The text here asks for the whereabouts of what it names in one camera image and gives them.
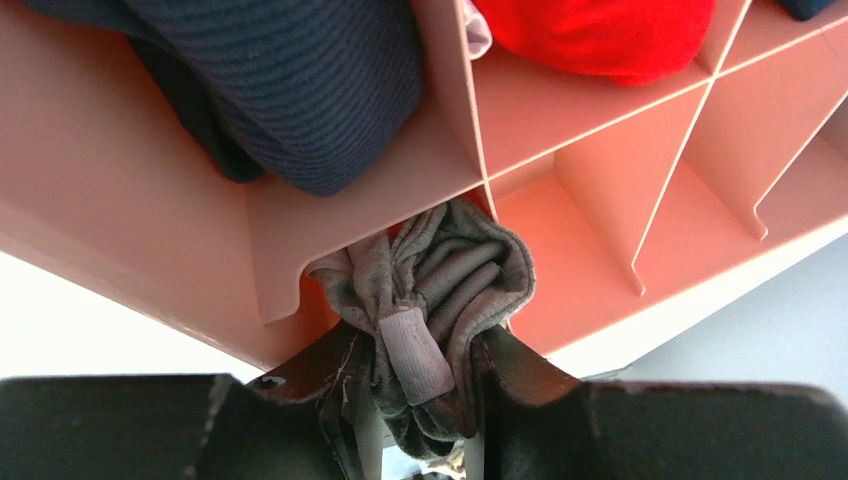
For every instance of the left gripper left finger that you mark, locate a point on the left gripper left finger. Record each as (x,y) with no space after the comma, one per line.
(296,421)

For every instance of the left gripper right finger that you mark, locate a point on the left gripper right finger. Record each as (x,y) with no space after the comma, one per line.
(538,422)

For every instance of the grey underwear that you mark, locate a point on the grey underwear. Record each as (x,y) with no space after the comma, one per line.
(423,294)

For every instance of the dark blue rolled underwear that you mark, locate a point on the dark blue rolled underwear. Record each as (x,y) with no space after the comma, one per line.
(312,92)

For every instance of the red rolled underwear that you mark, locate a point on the red rolled underwear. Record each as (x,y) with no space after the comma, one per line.
(631,42)

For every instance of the navy rolled underwear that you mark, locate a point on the navy rolled underwear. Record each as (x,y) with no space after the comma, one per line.
(804,10)

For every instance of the pink divided organizer tray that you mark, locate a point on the pink divided organizer tray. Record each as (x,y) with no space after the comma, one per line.
(646,209)

